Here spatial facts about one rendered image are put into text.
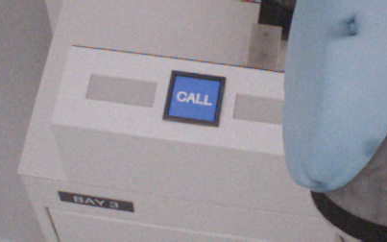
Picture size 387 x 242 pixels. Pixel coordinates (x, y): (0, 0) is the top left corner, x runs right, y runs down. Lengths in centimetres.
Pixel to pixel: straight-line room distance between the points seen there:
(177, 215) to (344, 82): 73
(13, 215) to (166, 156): 104
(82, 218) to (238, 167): 27
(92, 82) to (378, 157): 60
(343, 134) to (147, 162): 61
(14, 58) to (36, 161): 107
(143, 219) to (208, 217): 9
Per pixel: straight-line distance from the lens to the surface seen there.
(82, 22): 121
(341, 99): 42
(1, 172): 205
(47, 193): 115
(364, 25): 42
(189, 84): 99
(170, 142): 97
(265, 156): 96
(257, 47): 108
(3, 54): 220
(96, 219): 119
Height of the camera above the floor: 181
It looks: 62 degrees down
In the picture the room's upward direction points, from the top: 1 degrees counter-clockwise
